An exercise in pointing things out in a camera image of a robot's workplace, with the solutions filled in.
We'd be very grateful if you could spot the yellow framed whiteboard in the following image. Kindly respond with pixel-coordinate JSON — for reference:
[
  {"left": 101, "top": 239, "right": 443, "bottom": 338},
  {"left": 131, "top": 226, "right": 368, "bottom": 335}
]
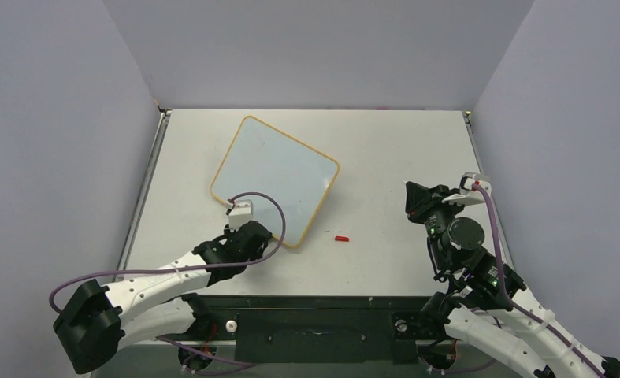
[{"left": 210, "top": 115, "right": 340, "bottom": 248}]

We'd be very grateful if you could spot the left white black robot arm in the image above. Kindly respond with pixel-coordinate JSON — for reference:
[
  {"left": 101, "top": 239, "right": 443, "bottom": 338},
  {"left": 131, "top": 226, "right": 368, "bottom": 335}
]
[{"left": 49, "top": 220, "right": 273, "bottom": 374}]

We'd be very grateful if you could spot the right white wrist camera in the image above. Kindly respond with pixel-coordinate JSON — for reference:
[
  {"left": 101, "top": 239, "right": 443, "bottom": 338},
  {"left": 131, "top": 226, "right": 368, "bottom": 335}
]
[{"left": 441, "top": 172, "right": 492, "bottom": 206}]

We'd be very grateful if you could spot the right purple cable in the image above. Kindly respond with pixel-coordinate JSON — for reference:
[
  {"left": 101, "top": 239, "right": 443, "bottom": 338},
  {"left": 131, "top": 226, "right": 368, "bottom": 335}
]
[{"left": 419, "top": 182, "right": 608, "bottom": 378}]

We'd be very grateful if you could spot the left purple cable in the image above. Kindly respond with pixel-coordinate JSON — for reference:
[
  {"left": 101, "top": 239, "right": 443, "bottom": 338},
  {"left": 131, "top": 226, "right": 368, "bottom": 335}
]
[{"left": 48, "top": 191, "right": 287, "bottom": 376}]

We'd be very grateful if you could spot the aluminium rail frame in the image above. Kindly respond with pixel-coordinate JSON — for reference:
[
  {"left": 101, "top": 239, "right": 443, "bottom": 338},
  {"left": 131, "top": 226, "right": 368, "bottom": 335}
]
[{"left": 74, "top": 307, "right": 556, "bottom": 378}]

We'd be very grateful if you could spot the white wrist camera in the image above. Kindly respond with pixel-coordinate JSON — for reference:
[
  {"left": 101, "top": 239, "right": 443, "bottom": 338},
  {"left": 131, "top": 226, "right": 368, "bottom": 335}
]
[
  {"left": 226, "top": 199, "right": 254, "bottom": 232},
  {"left": 441, "top": 172, "right": 492, "bottom": 206}
]

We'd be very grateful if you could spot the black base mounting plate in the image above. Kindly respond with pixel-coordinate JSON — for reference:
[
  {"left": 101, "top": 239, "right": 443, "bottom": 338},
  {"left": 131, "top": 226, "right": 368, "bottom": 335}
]
[{"left": 158, "top": 295, "right": 473, "bottom": 365}]

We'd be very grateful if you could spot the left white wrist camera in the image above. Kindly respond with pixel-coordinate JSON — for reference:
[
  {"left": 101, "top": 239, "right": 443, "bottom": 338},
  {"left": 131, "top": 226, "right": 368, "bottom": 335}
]
[{"left": 226, "top": 199, "right": 254, "bottom": 232}]

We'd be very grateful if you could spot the purple cable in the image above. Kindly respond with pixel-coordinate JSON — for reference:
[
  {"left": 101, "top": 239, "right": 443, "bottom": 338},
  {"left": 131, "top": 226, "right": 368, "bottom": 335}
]
[
  {"left": 419, "top": 182, "right": 608, "bottom": 378},
  {"left": 48, "top": 191, "right": 287, "bottom": 376}
]

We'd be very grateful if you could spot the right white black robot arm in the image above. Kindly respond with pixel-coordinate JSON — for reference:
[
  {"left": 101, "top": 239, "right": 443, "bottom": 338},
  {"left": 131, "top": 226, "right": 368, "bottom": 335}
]
[{"left": 404, "top": 174, "right": 620, "bottom": 377}]

